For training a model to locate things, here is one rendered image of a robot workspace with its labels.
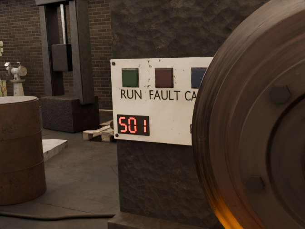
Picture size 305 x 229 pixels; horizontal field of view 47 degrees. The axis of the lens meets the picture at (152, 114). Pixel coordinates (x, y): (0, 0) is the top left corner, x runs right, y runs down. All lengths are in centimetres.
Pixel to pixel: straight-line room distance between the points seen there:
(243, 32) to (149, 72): 27
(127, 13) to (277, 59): 40
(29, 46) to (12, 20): 81
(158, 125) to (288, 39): 35
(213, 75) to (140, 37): 26
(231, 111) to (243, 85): 4
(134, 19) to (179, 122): 24
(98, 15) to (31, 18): 192
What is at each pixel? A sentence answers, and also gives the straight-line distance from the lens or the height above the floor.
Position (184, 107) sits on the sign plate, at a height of 114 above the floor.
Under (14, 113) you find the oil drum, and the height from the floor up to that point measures 79.
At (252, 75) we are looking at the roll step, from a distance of 51.
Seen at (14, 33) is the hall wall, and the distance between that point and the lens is 966.
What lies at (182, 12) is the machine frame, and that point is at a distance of 74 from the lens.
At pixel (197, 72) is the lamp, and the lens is 70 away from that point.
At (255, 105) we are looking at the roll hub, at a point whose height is 118.
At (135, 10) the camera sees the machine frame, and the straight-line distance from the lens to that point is 79.
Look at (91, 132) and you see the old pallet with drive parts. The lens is 529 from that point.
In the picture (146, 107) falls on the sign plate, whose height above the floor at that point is 114.
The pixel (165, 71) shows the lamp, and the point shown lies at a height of 121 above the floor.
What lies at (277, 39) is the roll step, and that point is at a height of 126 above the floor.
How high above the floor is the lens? 125
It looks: 10 degrees down
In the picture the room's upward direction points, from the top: 2 degrees counter-clockwise
